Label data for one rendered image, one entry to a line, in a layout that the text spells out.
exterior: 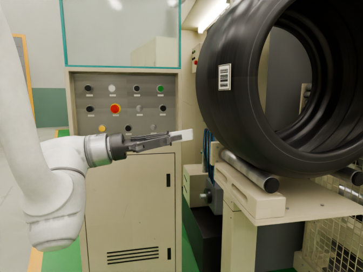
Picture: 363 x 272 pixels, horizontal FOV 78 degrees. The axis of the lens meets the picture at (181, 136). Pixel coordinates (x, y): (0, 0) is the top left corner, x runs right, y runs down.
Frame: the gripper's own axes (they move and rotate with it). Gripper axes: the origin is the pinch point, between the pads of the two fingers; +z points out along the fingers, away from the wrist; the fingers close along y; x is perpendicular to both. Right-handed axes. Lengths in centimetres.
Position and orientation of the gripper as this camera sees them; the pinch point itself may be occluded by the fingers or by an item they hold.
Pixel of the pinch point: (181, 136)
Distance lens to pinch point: 65.9
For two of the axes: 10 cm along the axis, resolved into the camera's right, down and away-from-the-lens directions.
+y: -1.8, -1.8, 9.7
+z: 9.7, -1.7, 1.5
